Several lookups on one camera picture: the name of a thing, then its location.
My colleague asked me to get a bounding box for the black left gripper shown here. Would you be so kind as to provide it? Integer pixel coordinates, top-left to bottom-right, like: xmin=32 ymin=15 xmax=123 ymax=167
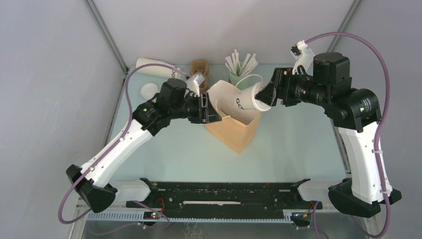
xmin=170 ymin=92 xmax=222 ymax=124

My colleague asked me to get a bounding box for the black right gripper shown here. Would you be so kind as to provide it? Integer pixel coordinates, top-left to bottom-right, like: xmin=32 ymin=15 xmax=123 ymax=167
xmin=255 ymin=67 xmax=330 ymax=107

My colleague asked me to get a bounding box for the single white paper cup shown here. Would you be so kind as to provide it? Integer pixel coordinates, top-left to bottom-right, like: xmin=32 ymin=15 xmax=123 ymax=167
xmin=235 ymin=82 xmax=271 ymax=112

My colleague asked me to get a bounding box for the brown paper bag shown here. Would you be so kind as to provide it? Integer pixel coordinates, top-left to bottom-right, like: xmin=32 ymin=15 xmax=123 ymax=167
xmin=205 ymin=80 xmax=261 ymax=154

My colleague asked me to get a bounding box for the stack of white paper cups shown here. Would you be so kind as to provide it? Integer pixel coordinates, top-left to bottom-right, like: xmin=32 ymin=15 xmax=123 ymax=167
xmin=135 ymin=58 xmax=182 ymax=79

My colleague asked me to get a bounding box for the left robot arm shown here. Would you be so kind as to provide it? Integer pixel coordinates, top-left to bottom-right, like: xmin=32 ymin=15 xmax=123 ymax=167
xmin=66 ymin=74 xmax=221 ymax=213

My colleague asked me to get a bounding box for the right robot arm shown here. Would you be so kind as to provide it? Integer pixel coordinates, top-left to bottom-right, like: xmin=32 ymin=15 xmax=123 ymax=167
xmin=255 ymin=52 xmax=402 ymax=218

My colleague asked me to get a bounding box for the bundle of white wrapped straws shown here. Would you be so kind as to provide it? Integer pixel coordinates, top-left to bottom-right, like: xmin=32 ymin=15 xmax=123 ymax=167
xmin=225 ymin=49 xmax=258 ymax=77

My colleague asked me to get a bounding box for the green straw holder cup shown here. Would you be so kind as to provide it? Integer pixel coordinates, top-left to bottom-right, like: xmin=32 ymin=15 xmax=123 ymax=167
xmin=228 ymin=62 xmax=251 ymax=90

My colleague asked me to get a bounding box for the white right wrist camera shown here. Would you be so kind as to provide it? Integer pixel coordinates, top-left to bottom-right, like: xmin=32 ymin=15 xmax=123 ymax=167
xmin=291 ymin=40 xmax=315 ymax=75

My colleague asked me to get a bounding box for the aluminium frame post right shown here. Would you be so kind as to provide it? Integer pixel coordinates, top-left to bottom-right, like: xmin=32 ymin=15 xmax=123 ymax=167
xmin=324 ymin=0 xmax=363 ymax=53

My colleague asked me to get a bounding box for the aluminium frame post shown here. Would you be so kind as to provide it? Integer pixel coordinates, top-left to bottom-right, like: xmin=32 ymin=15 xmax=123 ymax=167
xmin=324 ymin=0 xmax=363 ymax=53
xmin=83 ymin=0 xmax=128 ymax=74

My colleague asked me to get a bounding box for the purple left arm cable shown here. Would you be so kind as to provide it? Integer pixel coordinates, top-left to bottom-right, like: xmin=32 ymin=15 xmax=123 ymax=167
xmin=58 ymin=63 xmax=189 ymax=237

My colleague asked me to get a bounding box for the aluminium frame post left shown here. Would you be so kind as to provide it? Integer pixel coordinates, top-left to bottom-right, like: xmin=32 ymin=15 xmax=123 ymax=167
xmin=83 ymin=0 xmax=128 ymax=74

